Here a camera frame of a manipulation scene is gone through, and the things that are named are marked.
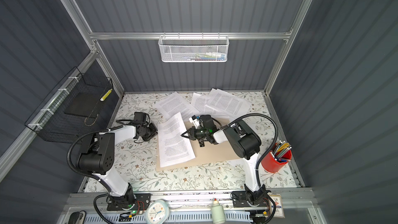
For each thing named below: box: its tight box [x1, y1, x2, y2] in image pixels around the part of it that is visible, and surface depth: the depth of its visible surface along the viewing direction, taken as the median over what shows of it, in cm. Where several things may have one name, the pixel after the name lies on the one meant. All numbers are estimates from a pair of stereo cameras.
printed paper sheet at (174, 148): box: [157, 112, 196, 168], surface depth 93 cm
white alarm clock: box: [145, 199, 170, 224], surface depth 70 cm
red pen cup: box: [261, 140, 293, 173], surface depth 77 cm
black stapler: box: [67, 210, 88, 224], surface depth 69 cm
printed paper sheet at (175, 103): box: [154, 91, 201, 122], surface depth 114 cm
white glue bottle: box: [211, 198, 226, 224], surface depth 66 cm
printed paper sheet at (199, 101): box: [190, 92, 210, 113], surface depth 118 cm
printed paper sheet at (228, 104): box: [205, 88, 252, 118], surface depth 117 cm
